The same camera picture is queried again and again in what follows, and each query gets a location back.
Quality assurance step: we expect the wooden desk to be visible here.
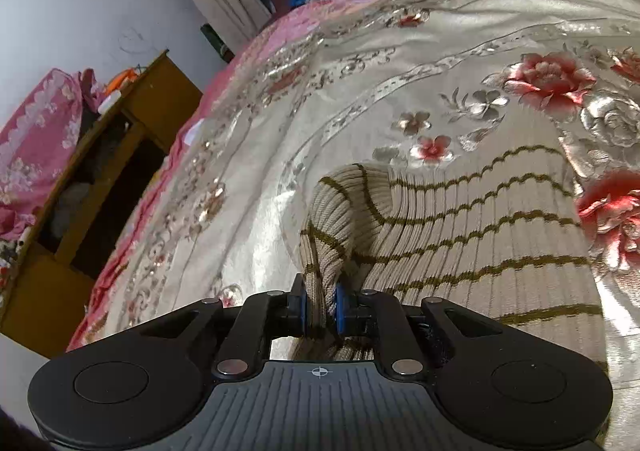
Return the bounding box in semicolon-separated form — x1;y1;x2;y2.
0;48;205;359

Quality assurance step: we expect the floral satin bedspread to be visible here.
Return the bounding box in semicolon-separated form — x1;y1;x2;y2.
65;0;640;451

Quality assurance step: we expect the orange object on desk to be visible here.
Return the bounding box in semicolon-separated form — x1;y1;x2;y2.
105;66;143;96

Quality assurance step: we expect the beige striped knit sweater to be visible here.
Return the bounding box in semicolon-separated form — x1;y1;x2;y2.
289;144;615;387

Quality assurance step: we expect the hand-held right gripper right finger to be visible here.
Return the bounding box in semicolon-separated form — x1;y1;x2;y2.
334;283;508;378

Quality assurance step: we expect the pink floral quilt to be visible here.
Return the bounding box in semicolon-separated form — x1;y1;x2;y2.
0;68;106;242

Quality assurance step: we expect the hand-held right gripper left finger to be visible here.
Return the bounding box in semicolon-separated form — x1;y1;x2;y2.
132;273;308;378

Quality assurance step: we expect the small white box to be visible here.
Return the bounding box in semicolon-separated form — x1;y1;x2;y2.
97;91;122;116

